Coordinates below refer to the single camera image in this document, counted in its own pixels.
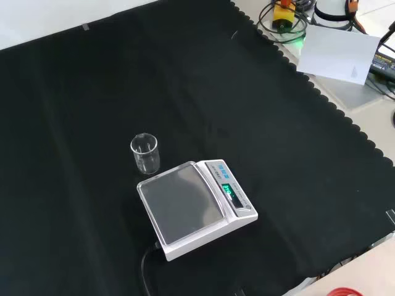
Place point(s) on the small clear glass beaker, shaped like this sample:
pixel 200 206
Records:
pixel 145 155

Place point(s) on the white electronic balance steel pan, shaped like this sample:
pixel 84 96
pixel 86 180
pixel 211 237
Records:
pixel 185 203

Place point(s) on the black bench cloth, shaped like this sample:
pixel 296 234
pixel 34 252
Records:
pixel 77 123

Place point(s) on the yellow stop button box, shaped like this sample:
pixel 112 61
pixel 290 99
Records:
pixel 284 17

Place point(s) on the grey tape piece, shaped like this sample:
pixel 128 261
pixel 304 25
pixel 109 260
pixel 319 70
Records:
pixel 85 27

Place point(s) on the pale white board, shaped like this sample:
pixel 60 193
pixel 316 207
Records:
pixel 336 52

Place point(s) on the black box with yellow label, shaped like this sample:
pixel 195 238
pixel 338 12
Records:
pixel 384 64

